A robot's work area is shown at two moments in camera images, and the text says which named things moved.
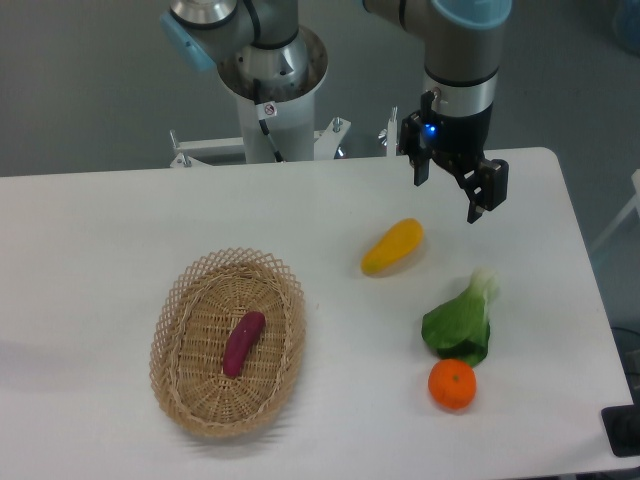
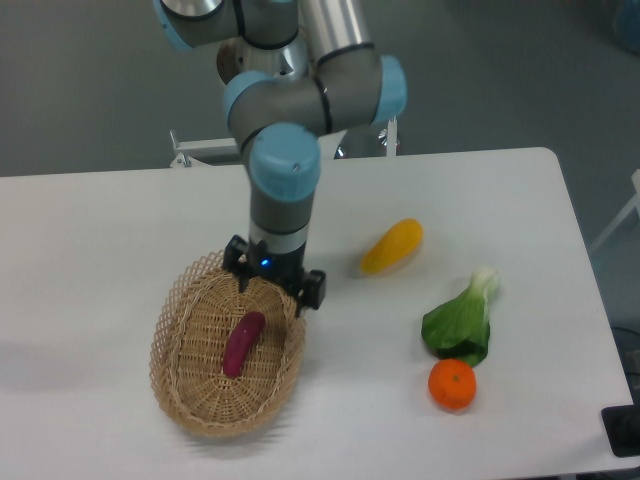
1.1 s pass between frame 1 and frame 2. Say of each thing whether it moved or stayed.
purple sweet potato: stayed
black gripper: moved
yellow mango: stayed
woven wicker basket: stayed
